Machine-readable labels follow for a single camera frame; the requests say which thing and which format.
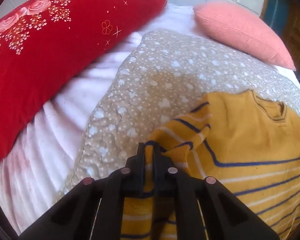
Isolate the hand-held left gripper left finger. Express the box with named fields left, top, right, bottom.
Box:
left=19, top=142, right=154, bottom=240

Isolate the yellow striped knit sweater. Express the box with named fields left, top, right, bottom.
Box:
left=120, top=89, right=300, bottom=240

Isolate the beige heart-print quilt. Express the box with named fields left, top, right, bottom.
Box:
left=55, top=30, right=300, bottom=203

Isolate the red floral pillow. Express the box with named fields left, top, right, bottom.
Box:
left=0, top=0, right=168, bottom=173

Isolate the pink ribbed pillow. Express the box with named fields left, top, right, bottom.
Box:
left=193, top=1, right=297, bottom=72

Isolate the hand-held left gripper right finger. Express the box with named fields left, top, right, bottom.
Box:
left=153, top=145, right=282, bottom=240

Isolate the teal panel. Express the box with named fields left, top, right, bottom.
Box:
left=261, top=0, right=290, bottom=28

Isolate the white bed sheet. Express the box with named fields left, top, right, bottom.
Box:
left=0, top=4, right=300, bottom=234

